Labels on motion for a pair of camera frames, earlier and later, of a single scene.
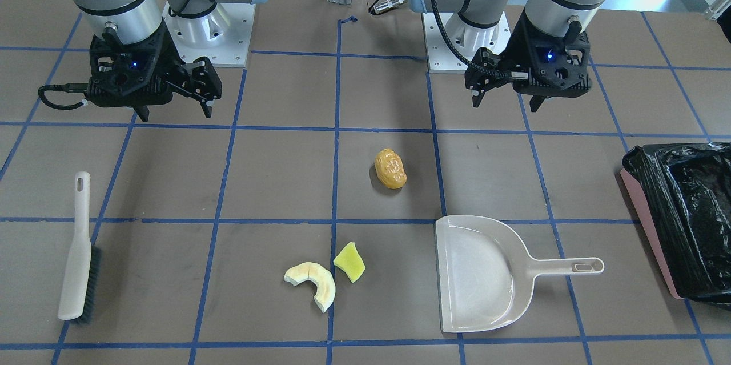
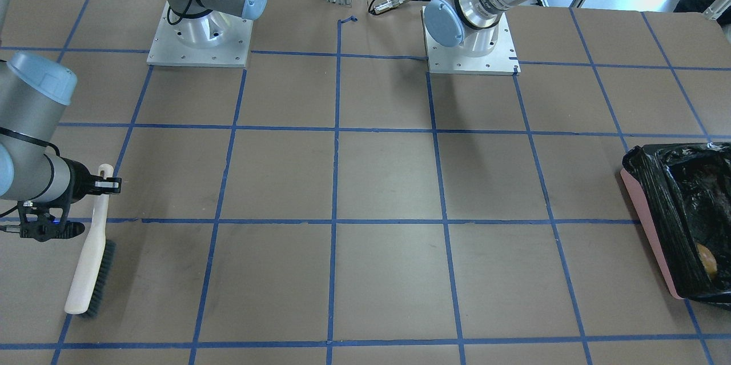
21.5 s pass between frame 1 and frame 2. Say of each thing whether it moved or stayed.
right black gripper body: moved
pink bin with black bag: stayed
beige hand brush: moved
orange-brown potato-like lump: moved
